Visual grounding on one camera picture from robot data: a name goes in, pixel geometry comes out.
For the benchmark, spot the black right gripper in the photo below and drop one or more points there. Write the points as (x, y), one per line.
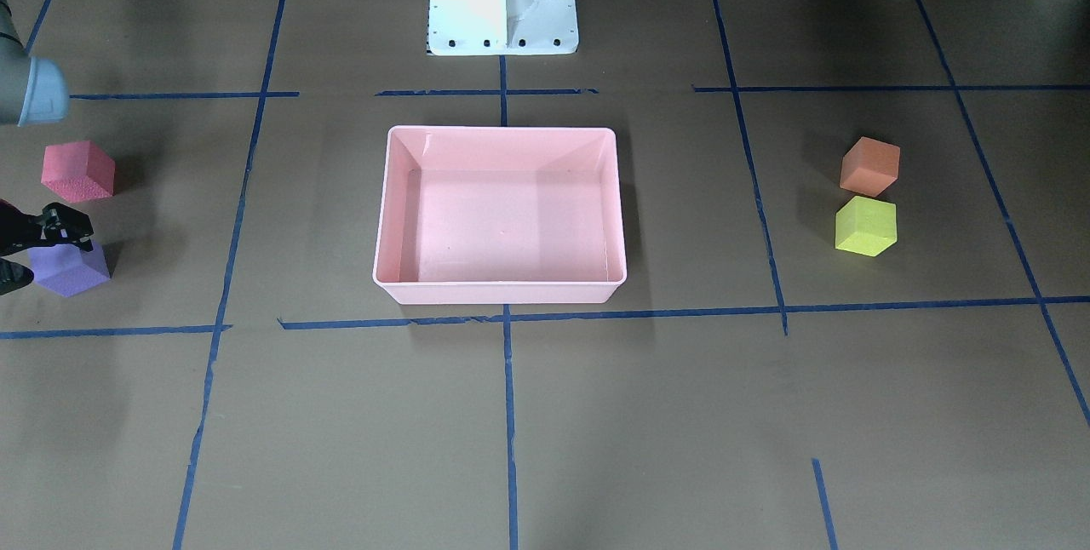
(53, 226)

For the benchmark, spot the purple foam block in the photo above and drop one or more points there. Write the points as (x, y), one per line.
(68, 270)

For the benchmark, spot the yellow foam block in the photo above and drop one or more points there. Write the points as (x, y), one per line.
(866, 226)

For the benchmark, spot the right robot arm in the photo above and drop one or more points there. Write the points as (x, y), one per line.
(34, 91)

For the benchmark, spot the pink plastic bin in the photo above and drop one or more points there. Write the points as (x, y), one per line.
(480, 215)

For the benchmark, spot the red foam block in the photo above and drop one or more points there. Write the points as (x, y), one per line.
(78, 171)

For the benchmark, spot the orange foam block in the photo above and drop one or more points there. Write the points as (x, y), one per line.
(870, 167)

